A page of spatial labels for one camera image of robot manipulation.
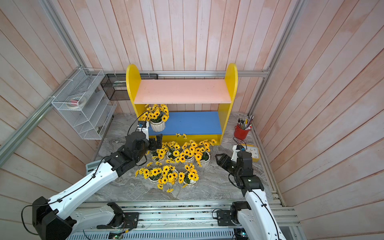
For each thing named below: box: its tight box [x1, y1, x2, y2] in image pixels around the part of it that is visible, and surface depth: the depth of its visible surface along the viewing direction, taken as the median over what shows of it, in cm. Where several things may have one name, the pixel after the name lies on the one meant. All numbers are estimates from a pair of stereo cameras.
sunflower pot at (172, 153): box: [166, 141, 186, 164], surface depth 86 cm
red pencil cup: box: [234, 115, 254, 140], surface depth 103 cm
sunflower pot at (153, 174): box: [135, 167, 162, 182], surface depth 76 cm
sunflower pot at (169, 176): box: [157, 165, 179, 193], surface depth 76 cm
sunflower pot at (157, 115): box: [138, 104, 170, 132], surface depth 86 cm
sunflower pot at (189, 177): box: [178, 162, 199, 188], surface depth 78 cm
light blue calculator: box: [85, 160, 102, 176], surface depth 90 cm
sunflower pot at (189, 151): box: [180, 140, 198, 166], surface depth 84 cm
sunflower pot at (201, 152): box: [193, 139, 217, 168], surface depth 87 cm
